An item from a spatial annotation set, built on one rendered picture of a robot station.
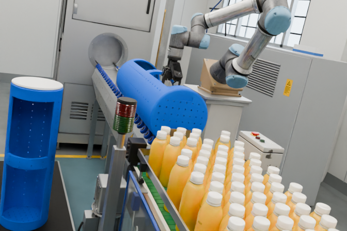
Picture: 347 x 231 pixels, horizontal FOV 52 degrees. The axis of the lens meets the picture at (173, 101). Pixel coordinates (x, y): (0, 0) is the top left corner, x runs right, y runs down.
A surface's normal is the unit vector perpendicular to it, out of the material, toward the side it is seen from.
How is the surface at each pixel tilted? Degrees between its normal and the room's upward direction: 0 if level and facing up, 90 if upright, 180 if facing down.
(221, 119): 90
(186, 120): 90
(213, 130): 90
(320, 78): 90
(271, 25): 121
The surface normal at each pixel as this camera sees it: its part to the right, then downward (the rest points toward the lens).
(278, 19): -0.01, 0.70
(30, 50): 0.38, 0.27
